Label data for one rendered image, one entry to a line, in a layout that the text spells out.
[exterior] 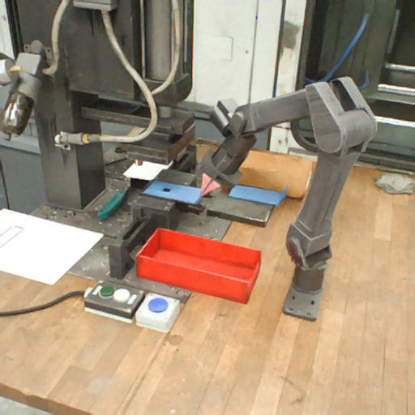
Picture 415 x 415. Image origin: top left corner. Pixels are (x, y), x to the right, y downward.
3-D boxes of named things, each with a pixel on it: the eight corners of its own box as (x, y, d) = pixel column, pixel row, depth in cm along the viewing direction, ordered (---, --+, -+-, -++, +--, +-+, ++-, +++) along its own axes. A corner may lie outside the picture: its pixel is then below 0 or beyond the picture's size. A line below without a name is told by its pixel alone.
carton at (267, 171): (301, 203, 146) (305, 177, 142) (218, 186, 153) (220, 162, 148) (309, 182, 157) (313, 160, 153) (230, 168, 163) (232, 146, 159)
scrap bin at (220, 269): (246, 305, 107) (248, 282, 104) (136, 277, 113) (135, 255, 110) (259, 271, 117) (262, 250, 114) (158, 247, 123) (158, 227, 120)
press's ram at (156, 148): (171, 178, 116) (171, 44, 101) (70, 158, 123) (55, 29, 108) (198, 147, 131) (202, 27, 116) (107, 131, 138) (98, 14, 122)
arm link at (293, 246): (285, 235, 105) (305, 248, 102) (316, 222, 110) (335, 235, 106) (282, 259, 109) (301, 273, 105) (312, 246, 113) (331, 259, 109)
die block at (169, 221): (168, 240, 126) (168, 214, 122) (131, 231, 129) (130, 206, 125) (196, 202, 143) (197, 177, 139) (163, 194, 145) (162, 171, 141)
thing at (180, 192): (201, 205, 124) (201, 194, 123) (143, 194, 128) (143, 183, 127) (210, 192, 130) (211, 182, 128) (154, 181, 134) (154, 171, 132)
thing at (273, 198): (284, 206, 138) (284, 197, 137) (228, 197, 142) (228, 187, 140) (287, 194, 144) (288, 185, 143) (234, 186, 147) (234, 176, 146)
